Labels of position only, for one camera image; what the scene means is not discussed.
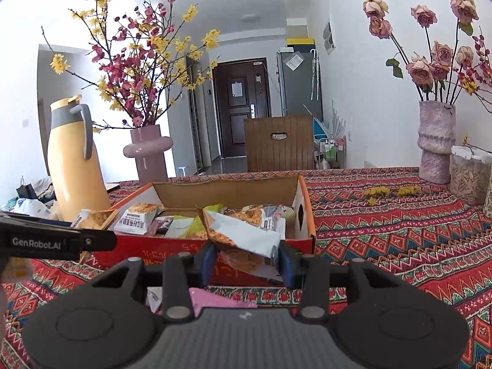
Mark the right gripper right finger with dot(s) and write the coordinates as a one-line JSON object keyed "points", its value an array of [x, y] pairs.
{"points": [[310, 274]]}

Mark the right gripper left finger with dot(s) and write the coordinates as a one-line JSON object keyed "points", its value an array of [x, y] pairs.
{"points": [[181, 272]]}

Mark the pink snack packet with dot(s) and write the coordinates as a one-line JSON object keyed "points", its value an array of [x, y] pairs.
{"points": [[203, 299]]}

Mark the small cracker packet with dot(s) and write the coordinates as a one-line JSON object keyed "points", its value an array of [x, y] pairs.
{"points": [[96, 220], [276, 218]]}

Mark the green snack packet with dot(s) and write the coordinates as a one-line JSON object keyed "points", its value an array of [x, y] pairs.
{"points": [[185, 223]]}

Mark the orange cracker packet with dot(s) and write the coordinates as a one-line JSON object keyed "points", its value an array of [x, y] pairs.
{"points": [[244, 247]]}

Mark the white oat crisp packet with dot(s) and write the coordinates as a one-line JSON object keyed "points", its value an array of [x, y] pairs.
{"points": [[137, 219]]}

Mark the person left hand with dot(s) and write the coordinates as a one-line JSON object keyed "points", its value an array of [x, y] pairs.
{"points": [[13, 269]]}

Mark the white plastic bag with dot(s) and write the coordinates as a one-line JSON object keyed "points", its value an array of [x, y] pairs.
{"points": [[36, 208]]}

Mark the yellow thermos jug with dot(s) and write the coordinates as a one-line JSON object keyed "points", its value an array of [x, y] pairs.
{"points": [[73, 161]]}

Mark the red cardboard box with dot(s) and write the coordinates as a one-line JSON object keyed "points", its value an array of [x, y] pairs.
{"points": [[234, 191]]}

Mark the patterned red tablecloth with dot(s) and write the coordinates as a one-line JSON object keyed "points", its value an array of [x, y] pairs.
{"points": [[433, 240]]}

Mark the fallen yellow petals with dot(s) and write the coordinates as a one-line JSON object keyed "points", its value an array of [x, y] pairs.
{"points": [[374, 194]]}

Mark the brown wooden chair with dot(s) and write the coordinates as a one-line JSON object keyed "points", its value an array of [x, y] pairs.
{"points": [[276, 144]]}

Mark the floral white vase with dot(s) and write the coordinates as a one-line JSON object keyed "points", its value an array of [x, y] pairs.
{"points": [[487, 207]]}

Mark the textured pink tall vase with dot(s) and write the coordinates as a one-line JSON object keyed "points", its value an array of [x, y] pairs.
{"points": [[436, 137]]}

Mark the clear jar with seeds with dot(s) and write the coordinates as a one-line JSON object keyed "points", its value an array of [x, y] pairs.
{"points": [[470, 170]]}

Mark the pink yellow blossom branches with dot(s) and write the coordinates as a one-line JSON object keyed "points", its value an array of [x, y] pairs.
{"points": [[144, 58]]}

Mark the dark brown door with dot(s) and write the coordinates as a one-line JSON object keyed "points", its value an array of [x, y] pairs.
{"points": [[241, 92]]}

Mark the grey refrigerator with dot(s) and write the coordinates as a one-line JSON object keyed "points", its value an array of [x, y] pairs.
{"points": [[299, 92]]}

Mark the dried pink roses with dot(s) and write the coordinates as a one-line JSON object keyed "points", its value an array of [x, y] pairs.
{"points": [[446, 71]]}

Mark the pink ring vase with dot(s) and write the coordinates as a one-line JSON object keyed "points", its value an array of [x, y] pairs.
{"points": [[147, 149]]}

